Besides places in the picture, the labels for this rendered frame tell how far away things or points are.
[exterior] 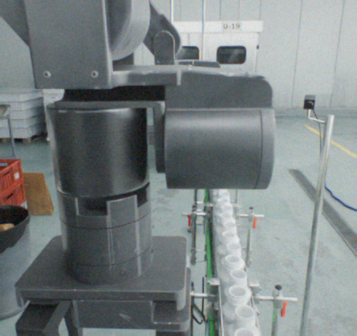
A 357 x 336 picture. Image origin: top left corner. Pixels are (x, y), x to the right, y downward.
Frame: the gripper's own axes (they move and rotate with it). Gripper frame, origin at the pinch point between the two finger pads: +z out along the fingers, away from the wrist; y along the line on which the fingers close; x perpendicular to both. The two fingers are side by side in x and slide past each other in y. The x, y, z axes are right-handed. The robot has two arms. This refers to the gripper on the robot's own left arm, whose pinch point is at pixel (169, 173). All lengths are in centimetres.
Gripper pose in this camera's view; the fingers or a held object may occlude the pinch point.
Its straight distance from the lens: 68.6
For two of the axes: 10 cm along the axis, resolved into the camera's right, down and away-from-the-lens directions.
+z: 0.2, 9.6, 2.9
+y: -10.0, 0.0, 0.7
